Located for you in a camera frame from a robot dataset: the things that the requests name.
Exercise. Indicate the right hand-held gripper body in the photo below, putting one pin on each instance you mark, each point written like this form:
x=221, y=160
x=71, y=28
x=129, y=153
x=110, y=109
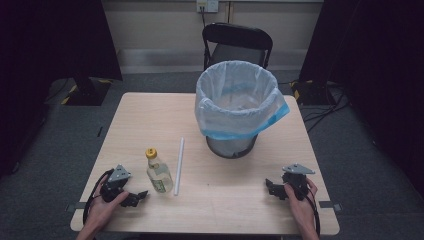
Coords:
x=296, y=181

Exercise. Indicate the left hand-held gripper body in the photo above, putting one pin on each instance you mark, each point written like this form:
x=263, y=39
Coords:
x=115, y=186

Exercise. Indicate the clear bottle with yellow cap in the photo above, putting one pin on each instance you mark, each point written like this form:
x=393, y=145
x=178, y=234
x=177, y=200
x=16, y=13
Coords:
x=159, y=175

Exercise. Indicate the white straw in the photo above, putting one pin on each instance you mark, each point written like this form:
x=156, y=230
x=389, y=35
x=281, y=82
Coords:
x=179, y=166

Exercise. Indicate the metal mesh trash bin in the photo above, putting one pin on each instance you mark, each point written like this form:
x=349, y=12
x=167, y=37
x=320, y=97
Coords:
x=231, y=148

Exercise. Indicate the white and blue bin bag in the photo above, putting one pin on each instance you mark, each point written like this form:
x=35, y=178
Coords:
x=233, y=110

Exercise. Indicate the person's left hand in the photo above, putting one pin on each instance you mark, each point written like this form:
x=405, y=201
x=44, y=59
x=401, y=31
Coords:
x=105, y=210

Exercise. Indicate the person's right hand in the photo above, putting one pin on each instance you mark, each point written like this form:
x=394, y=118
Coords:
x=301, y=208

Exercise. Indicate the grey tape strip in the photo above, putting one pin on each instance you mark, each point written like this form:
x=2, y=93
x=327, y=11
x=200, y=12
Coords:
x=75, y=206
x=330, y=205

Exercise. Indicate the small dark floor object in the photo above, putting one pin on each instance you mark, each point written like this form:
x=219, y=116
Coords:
x=99, y=131

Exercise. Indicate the black stand base striped tape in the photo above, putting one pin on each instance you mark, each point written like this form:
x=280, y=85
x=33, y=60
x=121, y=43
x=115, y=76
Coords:
x=85, y=93
x=310, y=93

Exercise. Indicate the dark curtain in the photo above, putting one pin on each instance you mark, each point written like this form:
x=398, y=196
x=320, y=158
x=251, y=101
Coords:
x=383, y=83
x=40, y=66

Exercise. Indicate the black folding chair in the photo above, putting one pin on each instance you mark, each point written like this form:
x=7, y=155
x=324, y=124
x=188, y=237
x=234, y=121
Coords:
x=236, y=38

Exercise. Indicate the white wall socket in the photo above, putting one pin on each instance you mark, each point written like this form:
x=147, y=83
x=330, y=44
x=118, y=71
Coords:
x=207, y=5

